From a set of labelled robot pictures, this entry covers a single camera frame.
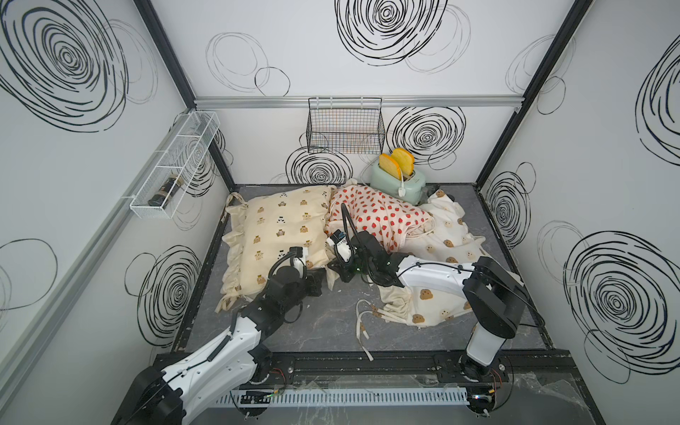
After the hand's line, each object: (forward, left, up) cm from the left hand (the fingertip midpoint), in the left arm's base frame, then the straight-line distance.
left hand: (325, 270), depth 80 cm
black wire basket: (+73, -5, +5) cm, 73 cm away
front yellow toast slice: (+40, -22, +9) cm, 47 cm away
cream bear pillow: (+18, +24, -2) cm, 30 cm away
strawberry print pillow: (+18, -21, +3) cm, 28 cm away
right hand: (+3, -1, -2) cm, 4 cm away
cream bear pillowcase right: (+13, -42, -1) cm, 44 cm away
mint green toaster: (+33, -31, +3) cm, 46 cm away
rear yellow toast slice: (+42, -28, +10) cm, 51 cm away
